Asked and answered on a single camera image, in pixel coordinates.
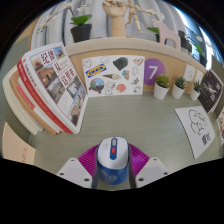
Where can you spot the white red-striped book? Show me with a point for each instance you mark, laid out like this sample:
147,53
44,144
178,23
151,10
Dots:
30,101

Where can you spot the thick white book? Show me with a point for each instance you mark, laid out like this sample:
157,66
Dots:
13,100

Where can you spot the white and blue computer mouse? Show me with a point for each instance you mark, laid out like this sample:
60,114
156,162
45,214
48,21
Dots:
112,163

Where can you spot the colourful sticker sheet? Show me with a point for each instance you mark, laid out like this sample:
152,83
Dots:
221,126

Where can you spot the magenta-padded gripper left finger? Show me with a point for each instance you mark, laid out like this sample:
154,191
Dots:
75,171

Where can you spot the wooden hand model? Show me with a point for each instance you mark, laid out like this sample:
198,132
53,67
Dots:
116,20

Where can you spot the round-leaf succulent in white pot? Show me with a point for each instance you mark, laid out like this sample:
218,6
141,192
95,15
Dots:
160,91

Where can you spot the light wooden desk ledge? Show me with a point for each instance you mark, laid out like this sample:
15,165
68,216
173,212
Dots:
133,45

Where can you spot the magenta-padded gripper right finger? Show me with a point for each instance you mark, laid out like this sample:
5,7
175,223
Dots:
151,171

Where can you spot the rosette succulent in white pot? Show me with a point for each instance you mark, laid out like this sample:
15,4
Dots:
178,91

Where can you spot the purple round number sticker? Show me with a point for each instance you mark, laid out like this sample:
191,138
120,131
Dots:
153,70

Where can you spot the red-spined photo-cover book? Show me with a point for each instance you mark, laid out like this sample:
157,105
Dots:
56,83

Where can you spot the pink wooden horse figure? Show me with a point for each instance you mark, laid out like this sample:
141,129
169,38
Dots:
166,31

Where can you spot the white wall socket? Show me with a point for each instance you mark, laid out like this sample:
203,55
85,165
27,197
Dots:
190,72
199,77

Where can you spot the spiky succulent in white pot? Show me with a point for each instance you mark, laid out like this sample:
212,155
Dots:
195,95

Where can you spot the grey pleated curtain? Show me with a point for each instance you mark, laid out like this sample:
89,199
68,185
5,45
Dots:
98,20

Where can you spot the wooden artist mannequin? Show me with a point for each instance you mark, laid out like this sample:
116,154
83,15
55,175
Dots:
133,15

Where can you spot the white cartoon-print mouse pad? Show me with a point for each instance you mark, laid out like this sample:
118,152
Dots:
196,130

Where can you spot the white sticker sheet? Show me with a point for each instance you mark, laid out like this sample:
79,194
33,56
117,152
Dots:
113,75

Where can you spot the peach paper booklet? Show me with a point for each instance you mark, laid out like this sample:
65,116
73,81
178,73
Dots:
15,146

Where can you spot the tan-cover book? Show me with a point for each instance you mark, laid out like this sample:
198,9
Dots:
20,100

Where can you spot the black-cover book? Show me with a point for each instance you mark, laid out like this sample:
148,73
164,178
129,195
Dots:
210,90

